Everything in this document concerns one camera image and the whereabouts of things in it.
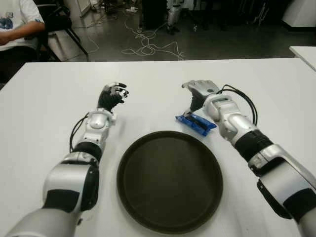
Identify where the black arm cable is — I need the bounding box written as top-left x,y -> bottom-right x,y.
217,84 -> 259,124
69,112 -> 89,153

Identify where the white board panel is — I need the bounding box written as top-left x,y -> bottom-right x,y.
78,0 -> 93,17

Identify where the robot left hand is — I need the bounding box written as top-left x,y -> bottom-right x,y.
97,81 -> 130,115

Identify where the blue Oreo packet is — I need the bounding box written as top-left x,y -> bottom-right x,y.
175,112 -> 218,136

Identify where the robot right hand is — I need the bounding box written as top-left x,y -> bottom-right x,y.
181,79 -> 220,117

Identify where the white pedestal with black base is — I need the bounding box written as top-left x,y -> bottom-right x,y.
281,0 -> 316,32

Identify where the tangled white floor cable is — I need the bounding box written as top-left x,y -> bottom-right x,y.
86,14 -> 186,61

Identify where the round dark brown tray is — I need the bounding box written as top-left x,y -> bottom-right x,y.
116,130 -> 224,234

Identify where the black chair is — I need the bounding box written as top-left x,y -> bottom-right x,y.
37,0 -> 89,62

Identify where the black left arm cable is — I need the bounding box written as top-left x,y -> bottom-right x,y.
69,112 -> 89,153

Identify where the person in white t-shirt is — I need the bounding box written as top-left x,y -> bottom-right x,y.
0,0 -> 46,83

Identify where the black wheeled cabinet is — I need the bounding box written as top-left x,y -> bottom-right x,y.
142,0 -> 170,29

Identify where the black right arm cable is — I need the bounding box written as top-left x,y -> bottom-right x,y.
217,84 -> 259,124

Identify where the neighbouring white table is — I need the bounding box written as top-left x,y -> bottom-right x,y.
289,45 -> 316,75

